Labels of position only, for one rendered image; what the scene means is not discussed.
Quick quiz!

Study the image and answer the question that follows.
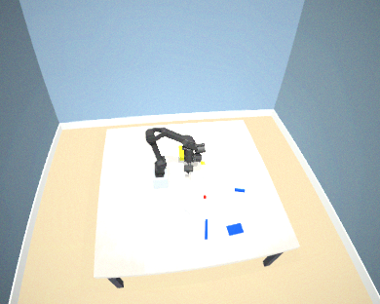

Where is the blue flat square plate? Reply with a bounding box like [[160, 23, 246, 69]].
[[226, 223, 244, 236]]

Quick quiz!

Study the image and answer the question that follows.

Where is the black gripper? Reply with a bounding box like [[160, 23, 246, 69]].
[[184, 153, 194, 173]]

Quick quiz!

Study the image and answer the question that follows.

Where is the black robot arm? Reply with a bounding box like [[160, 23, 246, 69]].
[[145, 127, 206, 178]]

